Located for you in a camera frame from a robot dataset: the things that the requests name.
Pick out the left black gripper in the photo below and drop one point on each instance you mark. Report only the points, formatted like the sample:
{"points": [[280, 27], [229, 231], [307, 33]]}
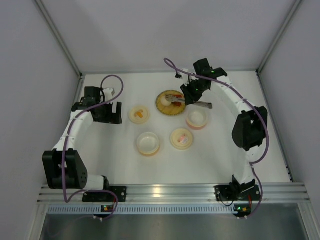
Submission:
{"points": [[110, 116]]}

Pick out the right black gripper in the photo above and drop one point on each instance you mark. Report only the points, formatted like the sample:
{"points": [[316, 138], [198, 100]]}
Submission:
{"points": [[189, 94]]}

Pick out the red sausage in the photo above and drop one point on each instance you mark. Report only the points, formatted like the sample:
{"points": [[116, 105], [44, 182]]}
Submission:
{"points": [[178, 96], [177, 104]]}

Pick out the metal tongs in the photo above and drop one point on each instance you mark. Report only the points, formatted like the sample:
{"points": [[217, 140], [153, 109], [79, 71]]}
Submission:
{"points": [[174, 99]]}

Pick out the white rice ball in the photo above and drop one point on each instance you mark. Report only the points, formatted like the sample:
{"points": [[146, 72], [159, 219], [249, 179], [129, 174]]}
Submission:
{"points": [[165, 102]]}

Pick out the cream lid orange handle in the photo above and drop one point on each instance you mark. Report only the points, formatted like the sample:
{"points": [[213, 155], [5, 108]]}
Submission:
{"points": [[139, 114]]}

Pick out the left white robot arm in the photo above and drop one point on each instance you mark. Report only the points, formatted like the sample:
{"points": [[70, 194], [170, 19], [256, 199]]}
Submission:
{"points": [[66, 151]]}

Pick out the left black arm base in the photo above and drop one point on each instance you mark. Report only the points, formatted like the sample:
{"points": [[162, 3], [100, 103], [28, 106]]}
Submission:
{"points": [[112, 194]]}

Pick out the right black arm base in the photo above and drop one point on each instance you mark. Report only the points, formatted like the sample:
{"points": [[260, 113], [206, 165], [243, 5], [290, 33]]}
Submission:
{"points": [[231, 193]]}

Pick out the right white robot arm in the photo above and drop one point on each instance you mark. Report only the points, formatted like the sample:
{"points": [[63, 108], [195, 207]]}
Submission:
{"points": [[250, 131]]}

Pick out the right pink lunch container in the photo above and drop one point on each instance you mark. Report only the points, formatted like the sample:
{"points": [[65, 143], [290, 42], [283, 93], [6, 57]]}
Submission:
{"points": [[197, 118]]}

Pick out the left orange lunch container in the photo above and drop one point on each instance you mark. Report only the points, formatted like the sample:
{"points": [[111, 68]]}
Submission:
{"points": [[148, 144]]}

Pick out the round bamboo plate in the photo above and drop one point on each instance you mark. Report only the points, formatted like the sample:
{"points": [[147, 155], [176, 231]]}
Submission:
{"points": [[170, 110]]}

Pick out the cream lid pink handle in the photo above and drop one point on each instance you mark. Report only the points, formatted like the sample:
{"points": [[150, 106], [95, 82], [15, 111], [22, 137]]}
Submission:
{"points": [[181, 139]]}

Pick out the left aluminium frame post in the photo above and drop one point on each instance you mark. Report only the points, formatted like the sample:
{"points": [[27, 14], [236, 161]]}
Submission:
{"points": [[58, 36]]}

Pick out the aluminium frame post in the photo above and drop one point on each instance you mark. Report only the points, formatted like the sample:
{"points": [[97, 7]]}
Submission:
{"points": [[292, 11], [58, 36]]}

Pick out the aluminium front rail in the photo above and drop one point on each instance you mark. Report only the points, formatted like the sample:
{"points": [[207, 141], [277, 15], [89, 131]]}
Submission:
{"points": [[290, 192]]}

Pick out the perforated cable duct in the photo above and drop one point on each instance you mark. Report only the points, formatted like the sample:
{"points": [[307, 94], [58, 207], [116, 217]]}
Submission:
{"points": [[140, 209]]}

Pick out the right aluminium frame post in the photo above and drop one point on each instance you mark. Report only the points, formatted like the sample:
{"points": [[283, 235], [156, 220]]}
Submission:
{"points": [[292, 11]]}

